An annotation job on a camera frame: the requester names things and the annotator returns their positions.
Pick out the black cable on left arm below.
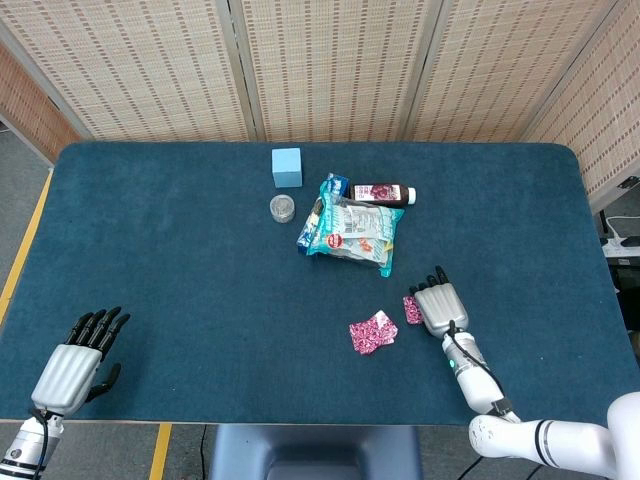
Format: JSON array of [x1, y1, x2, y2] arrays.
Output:
[[29, 408, 51, 480]]

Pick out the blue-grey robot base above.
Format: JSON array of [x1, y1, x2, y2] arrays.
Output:
[[207, 424, 424, 480]]

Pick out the woven bamboo screen panel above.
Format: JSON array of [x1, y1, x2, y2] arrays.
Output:
[[404, 0, 619, 144], [0, 39, 84, 164], [0, 0, 254, 144], [227, 0, 444, 144], [519, 0, 640, 214]]

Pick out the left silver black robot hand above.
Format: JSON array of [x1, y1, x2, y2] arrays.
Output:
[[30, 306, 131, 416]]

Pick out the teal felt table cover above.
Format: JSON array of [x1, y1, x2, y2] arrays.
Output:
[[0, 141, 629, 427]]

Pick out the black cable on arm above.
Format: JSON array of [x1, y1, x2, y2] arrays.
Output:
[[29, 408, 51, 480], [447, 319, 512, 416]]

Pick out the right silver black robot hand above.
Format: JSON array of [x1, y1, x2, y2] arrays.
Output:
[[408, 265, 471, 337]]

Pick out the light blue cube box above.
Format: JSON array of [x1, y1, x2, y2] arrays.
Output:
[[271, 147, 304, 189]]

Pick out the dark bottle white cap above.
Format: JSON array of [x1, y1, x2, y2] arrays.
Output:
[[348, 182, 418, 209]]

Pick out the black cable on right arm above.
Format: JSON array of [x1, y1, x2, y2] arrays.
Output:
[[447, 319, 512, 416]]

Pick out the teal snack bag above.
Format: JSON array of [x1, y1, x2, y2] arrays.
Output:
[[305, 172, 406, 279]]

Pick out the white power strip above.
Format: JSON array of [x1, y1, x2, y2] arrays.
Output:
[[601, 233, 640, 259]]

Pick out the clear round plastic jar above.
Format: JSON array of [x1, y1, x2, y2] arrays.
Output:
[[269, 194, 296, 224]]

